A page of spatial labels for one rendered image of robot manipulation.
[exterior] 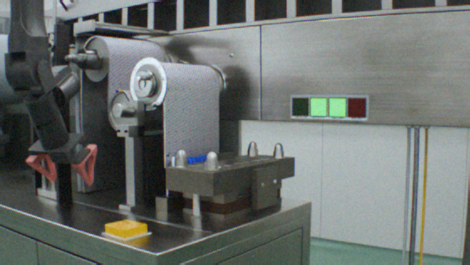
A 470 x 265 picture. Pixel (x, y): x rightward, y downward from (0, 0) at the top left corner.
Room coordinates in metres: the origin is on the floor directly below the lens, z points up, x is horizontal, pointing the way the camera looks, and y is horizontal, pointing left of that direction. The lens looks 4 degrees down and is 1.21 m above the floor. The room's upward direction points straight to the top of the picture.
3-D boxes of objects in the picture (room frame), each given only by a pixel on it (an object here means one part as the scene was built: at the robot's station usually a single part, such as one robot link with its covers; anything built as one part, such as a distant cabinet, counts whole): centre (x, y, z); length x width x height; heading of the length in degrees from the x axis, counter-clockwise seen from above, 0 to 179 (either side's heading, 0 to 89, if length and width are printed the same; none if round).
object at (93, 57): (1.50, 0.45, 1.33); 0.06 x 0.06 x 0.06; 54
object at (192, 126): (1.42, 0.12, 1.11); 0.23 x 0.01 x 0.18; 144
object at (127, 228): (1.08, 0.25, 0.91); 0.07 x 0.07 x 0.02; 54
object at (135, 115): (1.35, 0.29, 1.05); 0.06 x 0.05 x 0.31; 144
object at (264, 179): (1.35, -0.08, 0.96); 0.10 x 0.03 x 0.11; 144
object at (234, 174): (1.39, 0.00, 1.00); 0.40 x 0.16 x 0.06; 144
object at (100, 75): (1.62, 0.36, 1.33); 0.25 x 0.14 x 0.14; 144
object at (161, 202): (1.43, 0.12, 0.92); 0.28 x 0.04 x 0.04; 144
